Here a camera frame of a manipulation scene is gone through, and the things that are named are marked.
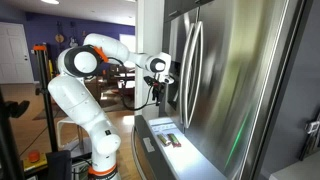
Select white drawer label sticker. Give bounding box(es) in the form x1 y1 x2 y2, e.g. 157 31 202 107
143 137 156 154

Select stainless steel refrigerator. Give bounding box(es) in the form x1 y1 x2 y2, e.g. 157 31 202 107
159 0 314 180

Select round banjo on wall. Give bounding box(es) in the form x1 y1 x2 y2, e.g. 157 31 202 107
54 21 65 44

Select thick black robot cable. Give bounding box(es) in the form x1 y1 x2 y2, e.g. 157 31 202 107
120 84 155 112

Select open freezer drawer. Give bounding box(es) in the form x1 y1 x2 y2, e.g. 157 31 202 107
131 114 228 180

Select curved steel fridge door handle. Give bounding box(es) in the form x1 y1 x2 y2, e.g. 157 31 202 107
184 20 205 130
178 21 198 126

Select dark guitar on wall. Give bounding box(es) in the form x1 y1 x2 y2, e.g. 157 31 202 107
68 21 79 49

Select curved freezer drawer handle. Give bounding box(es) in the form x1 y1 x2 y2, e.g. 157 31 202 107
130 125 145 180

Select yellow pole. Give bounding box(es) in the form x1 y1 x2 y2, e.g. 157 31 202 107
48 59 55 80

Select yellow button box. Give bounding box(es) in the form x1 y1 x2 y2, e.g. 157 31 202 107
22 153 48 173

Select white wall device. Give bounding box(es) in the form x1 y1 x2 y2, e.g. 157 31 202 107
304 120 320 134

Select black camera stand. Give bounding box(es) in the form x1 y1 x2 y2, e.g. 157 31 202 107
0 88 31 180

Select dark wooden furniture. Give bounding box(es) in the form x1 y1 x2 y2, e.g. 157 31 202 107
105 63 136 91

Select fridge water dispenser panel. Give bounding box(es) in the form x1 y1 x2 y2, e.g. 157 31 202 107
165 60 182 113

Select white stool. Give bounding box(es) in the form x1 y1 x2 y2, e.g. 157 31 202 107
56 116 95 151

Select black tripod pole orange clamp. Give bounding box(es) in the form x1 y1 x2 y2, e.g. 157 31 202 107
32 43 60 153

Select bright window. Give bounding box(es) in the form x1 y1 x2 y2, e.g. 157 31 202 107
119 33 137 53

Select white panel door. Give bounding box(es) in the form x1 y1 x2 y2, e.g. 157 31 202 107
0 21 35 84

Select thin black cable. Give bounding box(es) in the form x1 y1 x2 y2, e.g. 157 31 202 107
106 56 125 67

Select orange emergency stop button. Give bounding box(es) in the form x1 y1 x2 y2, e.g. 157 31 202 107
27 150 42 164

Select black box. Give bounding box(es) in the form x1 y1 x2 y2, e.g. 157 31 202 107
45 149 73 180

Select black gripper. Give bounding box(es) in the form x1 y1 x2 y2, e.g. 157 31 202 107
151 79 167 107

